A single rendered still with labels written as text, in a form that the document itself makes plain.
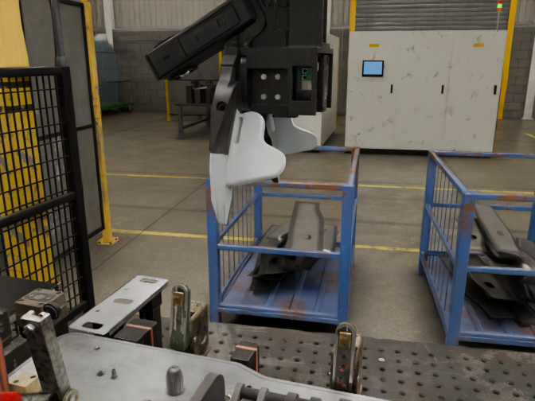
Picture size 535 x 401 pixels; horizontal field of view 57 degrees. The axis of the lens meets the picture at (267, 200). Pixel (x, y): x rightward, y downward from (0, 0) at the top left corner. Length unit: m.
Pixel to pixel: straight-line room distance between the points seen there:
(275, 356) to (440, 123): 7.39
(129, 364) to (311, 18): 0.79
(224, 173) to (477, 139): 8.49
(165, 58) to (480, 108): 8.39
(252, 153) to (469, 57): 8.33
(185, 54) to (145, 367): 0.71
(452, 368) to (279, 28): 1.32
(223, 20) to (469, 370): 1.38
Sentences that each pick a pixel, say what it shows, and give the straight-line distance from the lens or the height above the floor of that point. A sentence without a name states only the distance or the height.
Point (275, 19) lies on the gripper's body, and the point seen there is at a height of 1.60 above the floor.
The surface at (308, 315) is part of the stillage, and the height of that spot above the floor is 0.18.
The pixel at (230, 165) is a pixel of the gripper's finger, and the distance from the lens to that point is 0.39.
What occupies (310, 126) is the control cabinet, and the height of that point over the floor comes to 0.45.
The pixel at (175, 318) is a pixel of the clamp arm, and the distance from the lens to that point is 1.07.
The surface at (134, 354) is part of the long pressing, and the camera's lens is 1.07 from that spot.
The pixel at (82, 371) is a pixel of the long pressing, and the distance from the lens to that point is 1.05.
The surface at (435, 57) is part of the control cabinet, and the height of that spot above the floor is 1.59.
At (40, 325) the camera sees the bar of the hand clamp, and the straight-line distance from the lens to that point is 0.79.
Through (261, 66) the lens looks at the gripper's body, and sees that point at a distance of 0.40.
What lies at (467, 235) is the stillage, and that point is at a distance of 2.63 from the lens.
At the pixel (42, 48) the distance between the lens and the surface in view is 3.79.
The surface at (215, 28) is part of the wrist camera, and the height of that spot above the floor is 1.59.
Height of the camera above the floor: 1.57
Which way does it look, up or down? 16 degrees down
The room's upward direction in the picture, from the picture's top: straight up
